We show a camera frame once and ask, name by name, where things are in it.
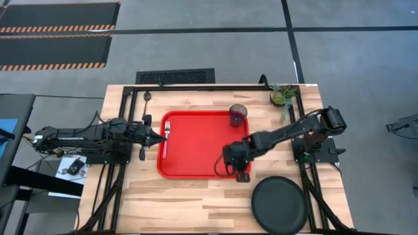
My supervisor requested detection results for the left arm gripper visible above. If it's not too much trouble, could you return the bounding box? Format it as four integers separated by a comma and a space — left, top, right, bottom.
133, 114, 167, 161

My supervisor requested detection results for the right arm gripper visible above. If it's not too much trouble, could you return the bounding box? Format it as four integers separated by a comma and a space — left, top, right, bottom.
221, 140, 254, 183

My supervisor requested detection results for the fork with pink handle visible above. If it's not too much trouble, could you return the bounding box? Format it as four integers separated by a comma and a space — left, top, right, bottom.
162, 120, 171, 160

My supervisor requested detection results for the clear ribbed glass cup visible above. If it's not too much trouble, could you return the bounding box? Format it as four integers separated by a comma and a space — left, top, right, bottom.
228, 103, 248, 128

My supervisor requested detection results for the red plastic tray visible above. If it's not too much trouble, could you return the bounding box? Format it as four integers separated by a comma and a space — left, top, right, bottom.
156, 110, 252, 180

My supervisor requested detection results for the dark metal spoon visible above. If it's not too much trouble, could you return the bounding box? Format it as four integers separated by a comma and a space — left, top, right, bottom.
142, 90, 152, 120

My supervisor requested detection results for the black round plate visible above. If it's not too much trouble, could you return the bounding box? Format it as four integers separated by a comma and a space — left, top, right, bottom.
250, 175, 310, 235

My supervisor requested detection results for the black perforated floor mat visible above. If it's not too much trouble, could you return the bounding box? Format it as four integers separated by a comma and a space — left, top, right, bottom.
135, 67, 216, 85

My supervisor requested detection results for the small potted green plant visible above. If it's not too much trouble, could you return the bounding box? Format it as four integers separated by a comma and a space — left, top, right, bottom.
269, 84, 300, 123

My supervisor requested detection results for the small black controller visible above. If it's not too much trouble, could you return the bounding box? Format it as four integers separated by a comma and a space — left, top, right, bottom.
67, 158, 86, 176

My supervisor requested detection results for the white paper sheet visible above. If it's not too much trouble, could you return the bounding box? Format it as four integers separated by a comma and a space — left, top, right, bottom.
54, 155, 88, 180

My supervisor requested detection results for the black side bench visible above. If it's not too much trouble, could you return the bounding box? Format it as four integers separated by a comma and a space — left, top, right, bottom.
6, 165, 84, 197

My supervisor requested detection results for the black hazard-striped floor mat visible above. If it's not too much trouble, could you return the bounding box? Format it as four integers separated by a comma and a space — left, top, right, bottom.
0, 34, 113, 72
0, 1, 121, 34

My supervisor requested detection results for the grey side desk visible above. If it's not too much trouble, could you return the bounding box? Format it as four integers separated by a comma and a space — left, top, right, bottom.
0, 93, 36, 190

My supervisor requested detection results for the blue sheet on desk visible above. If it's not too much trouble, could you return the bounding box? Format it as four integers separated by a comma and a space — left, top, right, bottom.
0, 119, 18, 157

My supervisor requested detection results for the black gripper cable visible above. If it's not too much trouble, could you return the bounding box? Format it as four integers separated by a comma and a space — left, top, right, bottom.
213, 153, 238, 179

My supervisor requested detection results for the black cable bundle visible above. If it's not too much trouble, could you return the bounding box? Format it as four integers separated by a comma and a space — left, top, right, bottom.
78, 163, 127, 234
298, 162, 352, 234

